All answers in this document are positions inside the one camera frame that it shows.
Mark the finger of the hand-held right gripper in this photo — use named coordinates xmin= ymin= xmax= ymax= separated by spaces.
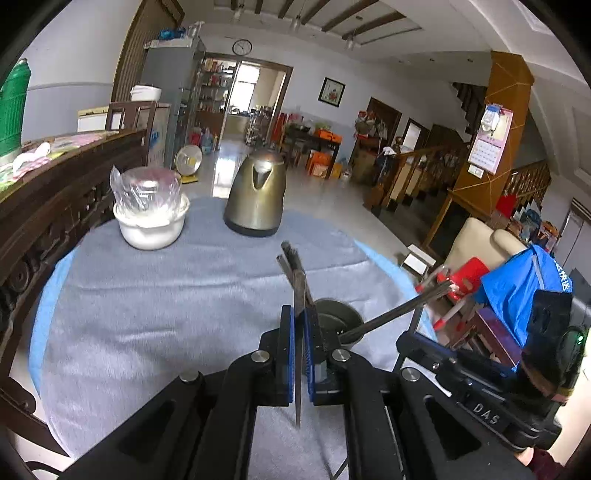
xmin=455 ymin=350 xmax=522 ymax=377
xmin=396 ymin=331 xmax=467 ymax=393

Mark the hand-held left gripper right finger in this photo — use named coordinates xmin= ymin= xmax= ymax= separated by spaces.
xmin=302 ymin=304 xmax=536 ymax=480

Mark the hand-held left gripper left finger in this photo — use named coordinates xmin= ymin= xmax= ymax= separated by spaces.
xmin=60 ymin=305 xmax=296 ymax=480

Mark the bunch of dark chopsticks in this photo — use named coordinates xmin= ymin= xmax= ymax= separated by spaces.
xmin=339 ymin=281 xmax=455 ymax=344

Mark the grey metal utensil holder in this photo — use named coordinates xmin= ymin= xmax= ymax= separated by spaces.
xmin=313 ymin=298 xmax=365 ymax=349

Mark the person's right forearm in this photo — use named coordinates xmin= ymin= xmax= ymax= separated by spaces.
xmin=517 ymin=449 xmax=566 ymax=478

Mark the blue cloth on chair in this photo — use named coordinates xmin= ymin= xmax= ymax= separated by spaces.
xmin=480 ymin=244 xmax=575 ymax=352

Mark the red plastic stool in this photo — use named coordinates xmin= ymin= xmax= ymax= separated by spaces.
xmin=416 ymin=257 xmax=490 ymax=330

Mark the white step stool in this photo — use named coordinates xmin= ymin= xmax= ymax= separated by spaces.
xmin=402 ymin=244 xmax=437 ymax=278

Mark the beige chair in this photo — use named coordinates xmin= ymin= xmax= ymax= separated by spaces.
xmin=445 ymin=217 xmax=529 ymax=278

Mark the grey-blue tablecloth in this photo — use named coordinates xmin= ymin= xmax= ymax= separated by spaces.
xmin=30 ymin=196 xmax=437 ymax=480

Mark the bronze electric kettle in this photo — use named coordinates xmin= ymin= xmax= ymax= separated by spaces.
xmin=223 ymin=148 xmax=288 ymax=238

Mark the wooden stair railing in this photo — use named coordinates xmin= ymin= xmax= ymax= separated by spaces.
xmin=369 ymin=143 xmax=472 ymax=213

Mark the white plastic bowl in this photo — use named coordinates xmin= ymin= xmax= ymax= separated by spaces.
xmin=113 ymin=194 xmax=191 ymax=251

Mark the dark side table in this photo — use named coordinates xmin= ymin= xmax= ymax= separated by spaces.
xmin=283 ymin=124 xmax=342 ymax=168

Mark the round electric heater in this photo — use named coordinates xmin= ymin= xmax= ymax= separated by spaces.
xmin=174 ymin=144 xmax=204 ymax=184

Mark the clear plastic bag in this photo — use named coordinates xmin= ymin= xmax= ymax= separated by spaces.
xmin=110 ymin=166 xmax=183 ymax=217

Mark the wooden pillar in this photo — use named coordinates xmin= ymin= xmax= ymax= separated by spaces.
xmin=422 ymin=51 xmax=535 ymax=250

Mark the dark carved wooden bench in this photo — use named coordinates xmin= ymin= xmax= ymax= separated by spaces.
xmin=0 ymin=127 xmax=148 ymax=416

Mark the grey refrigerator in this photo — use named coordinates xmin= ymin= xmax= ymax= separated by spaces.
xmin=139 ymin=37 xmax=206 ymax=169

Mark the white cloth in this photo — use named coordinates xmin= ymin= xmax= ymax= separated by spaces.
xmin=11 ymin=142 xmax=51 ymax=175

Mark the green thermos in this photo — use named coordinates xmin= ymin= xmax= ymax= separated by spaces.
xmin=0 ymin=58 xmax=31 ymax=158

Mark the pink wall calendar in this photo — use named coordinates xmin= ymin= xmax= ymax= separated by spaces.
xmin=467 ymin=104 xmax=514 ymax=176

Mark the framed wall picture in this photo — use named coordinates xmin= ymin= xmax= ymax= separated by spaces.
xmin=318 ymin=77 xmax=346 ymax=108

